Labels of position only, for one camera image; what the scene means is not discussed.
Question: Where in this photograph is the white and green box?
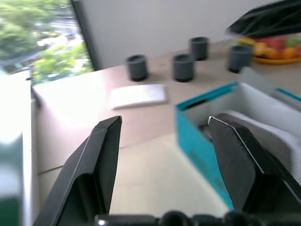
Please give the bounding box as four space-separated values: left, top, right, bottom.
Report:
0 70 40 226

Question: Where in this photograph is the dark window frame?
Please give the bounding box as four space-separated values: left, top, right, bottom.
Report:
70 0 102 71

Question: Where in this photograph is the white flat rectangular pad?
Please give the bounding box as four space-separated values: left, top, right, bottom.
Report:
110 84 170 110

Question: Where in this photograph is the teal cardboard shoebox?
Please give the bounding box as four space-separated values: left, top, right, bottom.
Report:
174 68 301 210

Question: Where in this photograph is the yellow plate of fruit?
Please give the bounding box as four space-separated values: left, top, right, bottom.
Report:
238 36 301 65

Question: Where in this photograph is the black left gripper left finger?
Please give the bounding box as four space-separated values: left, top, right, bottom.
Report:
32 115 123 226

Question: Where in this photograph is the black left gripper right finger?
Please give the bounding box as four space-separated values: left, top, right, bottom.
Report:
207 113 301 216

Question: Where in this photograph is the dark grey cylindrical cup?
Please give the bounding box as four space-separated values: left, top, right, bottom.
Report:
126 54 149 82
227 44 253 73
188 37 209 61
172 53 195 83

